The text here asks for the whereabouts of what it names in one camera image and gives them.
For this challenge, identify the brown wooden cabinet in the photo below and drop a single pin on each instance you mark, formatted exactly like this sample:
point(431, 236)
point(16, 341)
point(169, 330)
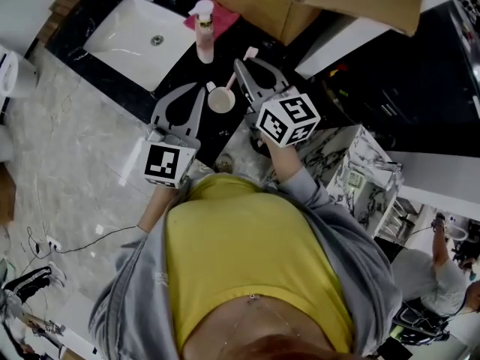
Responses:
point(6, 193)

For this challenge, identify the person's grey jacket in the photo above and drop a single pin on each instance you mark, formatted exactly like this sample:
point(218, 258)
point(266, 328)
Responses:
point(367, 268)

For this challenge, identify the white box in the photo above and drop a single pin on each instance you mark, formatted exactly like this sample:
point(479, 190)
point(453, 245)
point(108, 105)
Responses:
point(71, 313)

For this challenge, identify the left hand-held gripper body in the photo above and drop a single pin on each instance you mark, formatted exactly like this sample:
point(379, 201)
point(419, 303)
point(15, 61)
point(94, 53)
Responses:
point(163, 163)

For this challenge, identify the pink cloth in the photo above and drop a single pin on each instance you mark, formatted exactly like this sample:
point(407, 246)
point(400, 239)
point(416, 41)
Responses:
point(225, 19)

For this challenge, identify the person's shoe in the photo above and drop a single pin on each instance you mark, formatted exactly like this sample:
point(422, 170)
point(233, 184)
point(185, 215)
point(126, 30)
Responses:
point(225, 162)

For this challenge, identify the person's right forearm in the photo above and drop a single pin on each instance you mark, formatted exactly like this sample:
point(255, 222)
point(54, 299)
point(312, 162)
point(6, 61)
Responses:
point(285, 163)

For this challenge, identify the person's yellow top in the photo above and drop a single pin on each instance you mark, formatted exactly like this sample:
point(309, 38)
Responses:
point(243, 246)

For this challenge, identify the cardboard box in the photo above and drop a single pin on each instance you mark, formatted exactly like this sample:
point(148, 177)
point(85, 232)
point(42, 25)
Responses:
point(300, 2)

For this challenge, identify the white power strip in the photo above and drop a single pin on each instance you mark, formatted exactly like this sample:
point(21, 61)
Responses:
point(53, 243)

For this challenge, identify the black vanity table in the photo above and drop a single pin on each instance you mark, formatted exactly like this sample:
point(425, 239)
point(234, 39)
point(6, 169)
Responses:
point(221, 133)

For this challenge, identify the person's left forearm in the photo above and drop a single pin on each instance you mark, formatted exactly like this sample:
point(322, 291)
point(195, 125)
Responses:
point(161, 208)

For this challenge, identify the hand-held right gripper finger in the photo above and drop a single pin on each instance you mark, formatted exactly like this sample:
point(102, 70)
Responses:
point(243, 83)
point(275, 77)

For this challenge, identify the yellow-green soap tray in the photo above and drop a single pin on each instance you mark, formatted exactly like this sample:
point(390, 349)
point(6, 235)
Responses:
point(354, 179)

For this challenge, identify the marble-pattern counter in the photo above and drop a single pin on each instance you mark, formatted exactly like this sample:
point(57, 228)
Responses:
point(348, 152)

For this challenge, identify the white rectangular sink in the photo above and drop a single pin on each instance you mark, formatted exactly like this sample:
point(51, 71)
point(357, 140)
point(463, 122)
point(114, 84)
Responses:
point(131, 39)

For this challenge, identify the black cabinet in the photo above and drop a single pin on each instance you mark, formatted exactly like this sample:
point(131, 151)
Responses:
point(412, 88)

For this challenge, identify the white trash bin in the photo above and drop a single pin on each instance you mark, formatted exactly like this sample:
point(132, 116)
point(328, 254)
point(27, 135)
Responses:
point(15, 73)

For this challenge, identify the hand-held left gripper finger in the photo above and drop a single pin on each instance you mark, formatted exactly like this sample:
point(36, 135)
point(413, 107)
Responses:
point(195, 118)
point(159, 111)

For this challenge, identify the pink toothbrush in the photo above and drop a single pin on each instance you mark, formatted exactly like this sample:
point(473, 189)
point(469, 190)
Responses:
point(251, 53)

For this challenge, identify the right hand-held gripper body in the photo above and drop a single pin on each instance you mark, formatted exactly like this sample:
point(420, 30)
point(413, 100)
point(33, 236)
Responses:
point(288, 120)

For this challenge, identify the pink pump bottle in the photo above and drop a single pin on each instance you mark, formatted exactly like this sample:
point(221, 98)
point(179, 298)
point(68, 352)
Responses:
point(205, 39)

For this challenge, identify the small plastic cup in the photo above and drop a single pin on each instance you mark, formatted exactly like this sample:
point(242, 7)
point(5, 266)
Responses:
point(221, 101)

